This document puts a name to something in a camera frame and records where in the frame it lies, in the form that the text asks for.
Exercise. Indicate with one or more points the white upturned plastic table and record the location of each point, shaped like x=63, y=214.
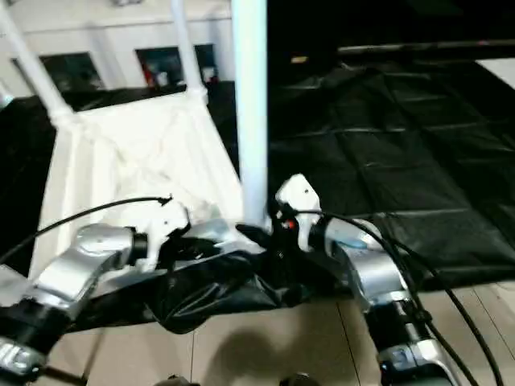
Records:
x=137, y=153

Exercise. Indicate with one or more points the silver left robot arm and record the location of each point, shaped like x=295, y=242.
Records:
x=72, y=273

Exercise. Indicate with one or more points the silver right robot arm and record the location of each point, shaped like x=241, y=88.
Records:
x=370, y=281

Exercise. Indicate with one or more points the black work mat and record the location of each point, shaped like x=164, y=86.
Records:
x=386, y=145

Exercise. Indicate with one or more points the white glass-door cabinet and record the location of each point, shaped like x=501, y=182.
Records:
x=105, y=40

